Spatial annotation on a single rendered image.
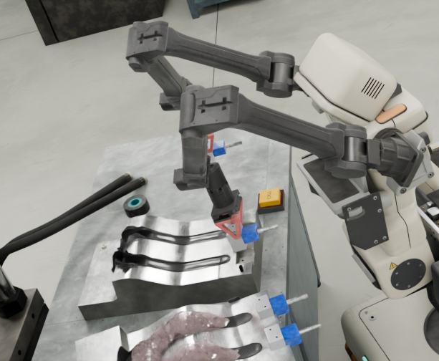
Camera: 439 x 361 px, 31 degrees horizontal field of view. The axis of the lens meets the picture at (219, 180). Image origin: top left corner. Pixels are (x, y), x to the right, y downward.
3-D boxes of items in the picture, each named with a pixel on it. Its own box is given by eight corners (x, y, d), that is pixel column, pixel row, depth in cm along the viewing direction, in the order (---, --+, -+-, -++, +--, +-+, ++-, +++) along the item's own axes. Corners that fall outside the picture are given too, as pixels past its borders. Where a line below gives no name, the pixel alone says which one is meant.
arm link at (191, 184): (195, 184, 187) (198, 150, 190) (157, 189, 194) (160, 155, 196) (223, 195, 197) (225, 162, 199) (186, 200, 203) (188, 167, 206)
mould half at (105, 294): (263, 232, 228) (252, 196, 220) (259, 297, 207) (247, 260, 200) (104, 256, 239) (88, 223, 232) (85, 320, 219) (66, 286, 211)
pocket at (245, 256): (256, 258, 212) (253, 248, 210) (256, 271, 208) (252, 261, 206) (240, 260, 213) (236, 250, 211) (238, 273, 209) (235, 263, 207)
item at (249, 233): (282, 228, 205) (274, 212, 203) (281, 239, 201) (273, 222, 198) (235, 241, 209) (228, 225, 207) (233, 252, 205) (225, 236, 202)
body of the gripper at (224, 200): (213, 221, 198) (201, 198, 195) (218, 200, 206) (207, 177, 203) (236, 215, 196) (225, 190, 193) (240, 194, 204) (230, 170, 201)
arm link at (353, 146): (386, 165, 170) (386, 142, 171) (346, 157, 166) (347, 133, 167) (360, 175, 178) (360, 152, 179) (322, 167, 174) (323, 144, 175)
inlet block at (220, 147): (244, 145, 250) (239, 131, 247) (244, 153, 246) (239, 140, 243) (205, 155, 252) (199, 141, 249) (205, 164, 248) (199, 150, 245)
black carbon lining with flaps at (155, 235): (235, 231, 221) (227, 205, 215) (231, 271, 208) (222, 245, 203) (120, 249, 229) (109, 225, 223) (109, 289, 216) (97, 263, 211)
